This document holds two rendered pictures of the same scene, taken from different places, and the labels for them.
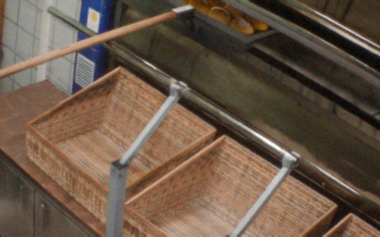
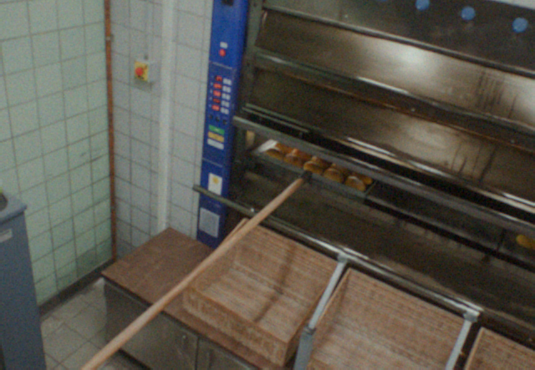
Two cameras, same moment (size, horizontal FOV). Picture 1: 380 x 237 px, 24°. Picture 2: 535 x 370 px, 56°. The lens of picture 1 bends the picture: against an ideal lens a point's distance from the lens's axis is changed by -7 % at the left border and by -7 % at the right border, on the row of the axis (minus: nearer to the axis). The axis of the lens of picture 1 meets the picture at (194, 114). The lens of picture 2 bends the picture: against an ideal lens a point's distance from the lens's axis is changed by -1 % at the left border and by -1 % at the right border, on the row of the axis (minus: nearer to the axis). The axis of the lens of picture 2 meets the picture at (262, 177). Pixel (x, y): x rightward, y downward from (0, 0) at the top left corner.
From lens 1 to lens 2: 1.47 m
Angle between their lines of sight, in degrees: 12
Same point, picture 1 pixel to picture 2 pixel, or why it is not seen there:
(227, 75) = (348, 223)
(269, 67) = (393, 218)
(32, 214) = (195, 357)
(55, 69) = (175, 218)
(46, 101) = (177, 248)
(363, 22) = (503, 181)
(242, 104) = (365, 245)
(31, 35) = (146, 191)
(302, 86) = (426, 231)
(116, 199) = (306, 357)
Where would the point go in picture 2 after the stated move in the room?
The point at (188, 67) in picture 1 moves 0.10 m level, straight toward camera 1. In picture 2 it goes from (311, 218) to (317, 230)
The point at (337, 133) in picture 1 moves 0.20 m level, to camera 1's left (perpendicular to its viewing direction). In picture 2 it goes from (461, 266) to (417, 266)
